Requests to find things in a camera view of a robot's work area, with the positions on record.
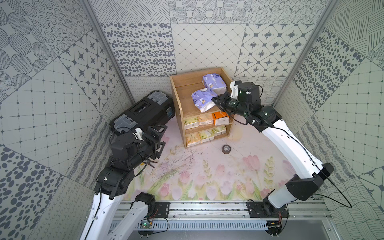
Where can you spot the green tissue pack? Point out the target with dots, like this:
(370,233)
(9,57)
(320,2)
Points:
(206,135)
(220,130)

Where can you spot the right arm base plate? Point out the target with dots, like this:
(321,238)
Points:
(266,210)

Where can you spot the purple tissue pack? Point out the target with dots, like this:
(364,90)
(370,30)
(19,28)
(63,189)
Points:
(215,83)
(202,99)

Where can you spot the aluminium mounting rail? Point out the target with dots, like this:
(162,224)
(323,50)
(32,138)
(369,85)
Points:
(235,210)

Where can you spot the green tissue pack bottom middle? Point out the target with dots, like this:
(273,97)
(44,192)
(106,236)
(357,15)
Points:
(206,135)

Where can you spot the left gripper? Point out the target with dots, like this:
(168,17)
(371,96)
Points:
(154,141)

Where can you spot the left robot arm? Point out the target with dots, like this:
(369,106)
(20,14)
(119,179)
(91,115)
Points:
(130,149)

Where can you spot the beige tissue pack shelf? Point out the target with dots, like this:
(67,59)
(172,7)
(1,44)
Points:
(206,119)

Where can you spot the green tissue pack bottom right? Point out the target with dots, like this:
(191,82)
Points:
(220,130)

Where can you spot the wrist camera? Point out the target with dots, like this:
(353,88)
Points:
(234,89)
(139,133)

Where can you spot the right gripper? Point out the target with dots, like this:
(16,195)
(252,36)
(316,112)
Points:
(223,98)

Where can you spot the yellow tissue pack bottom left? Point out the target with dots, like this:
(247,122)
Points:
(193,139)

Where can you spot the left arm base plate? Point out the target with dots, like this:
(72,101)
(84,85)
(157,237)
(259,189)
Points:
(159,210)

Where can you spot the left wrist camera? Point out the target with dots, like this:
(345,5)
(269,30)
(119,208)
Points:
(139,133)

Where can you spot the grey tape roll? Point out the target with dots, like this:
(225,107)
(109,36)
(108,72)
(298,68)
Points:
(226,149)

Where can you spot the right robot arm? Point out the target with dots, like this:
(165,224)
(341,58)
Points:
(310,173)

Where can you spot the black plastic toolbox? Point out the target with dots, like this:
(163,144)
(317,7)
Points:
(155,109)

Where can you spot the green tissue pack middle shelf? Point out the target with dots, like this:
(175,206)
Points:
(191,123)

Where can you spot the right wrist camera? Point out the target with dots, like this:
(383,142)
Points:
(234,89)

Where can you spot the yellow handled pliers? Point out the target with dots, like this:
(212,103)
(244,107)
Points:
(150,163)

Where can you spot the orange tissue pack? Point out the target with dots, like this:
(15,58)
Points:
(221,118)

